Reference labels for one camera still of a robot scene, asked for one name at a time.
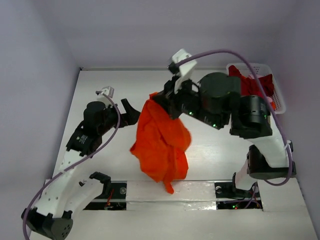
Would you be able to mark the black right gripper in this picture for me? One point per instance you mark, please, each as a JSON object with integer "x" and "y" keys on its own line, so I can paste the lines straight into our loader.
{"x": 168, "y": 97}

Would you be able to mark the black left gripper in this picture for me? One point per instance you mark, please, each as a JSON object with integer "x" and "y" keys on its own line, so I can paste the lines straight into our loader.
{"x": 130, "y": 117}

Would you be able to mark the orange t shirt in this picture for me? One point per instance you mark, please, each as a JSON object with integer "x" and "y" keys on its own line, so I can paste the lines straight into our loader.
{"x": 161, "y": 144}

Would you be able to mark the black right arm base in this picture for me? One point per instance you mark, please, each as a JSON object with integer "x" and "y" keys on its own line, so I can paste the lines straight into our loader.
{"x": 230, "y": 198}

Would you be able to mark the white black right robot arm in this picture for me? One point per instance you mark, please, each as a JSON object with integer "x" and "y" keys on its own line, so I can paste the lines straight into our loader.
{"x": 216, "y": 100}

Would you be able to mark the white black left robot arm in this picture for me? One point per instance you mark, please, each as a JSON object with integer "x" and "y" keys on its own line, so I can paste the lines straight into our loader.
{"x": 54, "y": 207}

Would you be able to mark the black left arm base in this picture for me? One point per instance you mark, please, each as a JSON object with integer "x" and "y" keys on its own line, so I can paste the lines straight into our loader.
{"x": 115, "y": 201}

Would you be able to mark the dark red t shirt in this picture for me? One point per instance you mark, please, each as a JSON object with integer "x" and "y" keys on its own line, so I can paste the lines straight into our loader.
{"x": 249, "y": 85}

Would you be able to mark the white plastic laundry basket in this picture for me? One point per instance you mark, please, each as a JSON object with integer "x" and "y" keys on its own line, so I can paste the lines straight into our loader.
{"x": 262, "y": 70}

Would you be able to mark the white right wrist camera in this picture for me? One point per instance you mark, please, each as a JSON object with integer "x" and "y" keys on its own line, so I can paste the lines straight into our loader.
{"x": 181, "y": 71}

